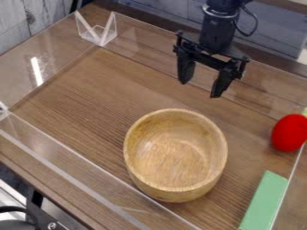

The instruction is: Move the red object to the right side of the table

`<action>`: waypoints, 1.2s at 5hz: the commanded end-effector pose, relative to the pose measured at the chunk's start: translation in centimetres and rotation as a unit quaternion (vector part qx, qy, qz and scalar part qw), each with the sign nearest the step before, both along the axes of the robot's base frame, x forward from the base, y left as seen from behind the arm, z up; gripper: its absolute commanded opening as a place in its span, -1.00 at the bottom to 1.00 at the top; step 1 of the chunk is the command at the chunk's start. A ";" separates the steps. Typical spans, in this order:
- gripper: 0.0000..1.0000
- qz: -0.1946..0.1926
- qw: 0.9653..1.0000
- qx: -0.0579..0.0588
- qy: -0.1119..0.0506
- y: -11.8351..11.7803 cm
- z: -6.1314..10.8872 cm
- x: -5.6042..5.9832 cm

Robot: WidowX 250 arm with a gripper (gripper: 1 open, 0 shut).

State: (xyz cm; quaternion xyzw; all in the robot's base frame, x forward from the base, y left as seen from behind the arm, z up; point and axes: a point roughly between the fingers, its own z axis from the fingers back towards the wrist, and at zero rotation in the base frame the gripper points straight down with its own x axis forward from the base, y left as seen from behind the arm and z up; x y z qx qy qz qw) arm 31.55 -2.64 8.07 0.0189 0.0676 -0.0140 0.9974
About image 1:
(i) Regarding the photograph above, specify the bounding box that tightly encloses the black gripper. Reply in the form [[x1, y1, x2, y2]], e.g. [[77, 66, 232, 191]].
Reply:
[[172, 12, 249, 98]]

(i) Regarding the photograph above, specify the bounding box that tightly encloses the red plush strawberry toy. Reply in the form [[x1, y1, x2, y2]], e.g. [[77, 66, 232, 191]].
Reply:
[[271, 108, 307, 152]]

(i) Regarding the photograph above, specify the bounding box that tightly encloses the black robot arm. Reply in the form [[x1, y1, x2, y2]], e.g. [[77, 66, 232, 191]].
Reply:
[[172, 0, 257, 98]]

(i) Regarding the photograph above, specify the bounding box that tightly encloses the wooden bowl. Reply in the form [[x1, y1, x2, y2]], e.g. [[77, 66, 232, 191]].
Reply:
[[124, 108, 228, 203]]

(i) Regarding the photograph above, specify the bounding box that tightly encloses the green tape strip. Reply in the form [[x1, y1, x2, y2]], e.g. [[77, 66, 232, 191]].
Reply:
[[237, 171, 288, 230]]

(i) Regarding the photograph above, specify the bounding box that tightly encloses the clear acrylic corner bracket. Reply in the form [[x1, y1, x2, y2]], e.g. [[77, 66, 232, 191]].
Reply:
[[75, 12, 117, 47]]

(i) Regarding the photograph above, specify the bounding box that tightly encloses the clear acrylic enclosure wall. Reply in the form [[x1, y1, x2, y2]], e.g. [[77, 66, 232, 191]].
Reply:
[[0, 6, 307, 230]]

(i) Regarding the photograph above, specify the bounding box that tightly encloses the black metal table bracket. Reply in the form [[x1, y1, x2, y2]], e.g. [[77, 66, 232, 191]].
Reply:
[[27, 190, 69, 230]]

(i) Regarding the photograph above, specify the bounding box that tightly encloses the black cable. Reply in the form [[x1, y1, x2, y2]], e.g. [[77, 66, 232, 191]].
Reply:
[[0, 206, 40, 230]]

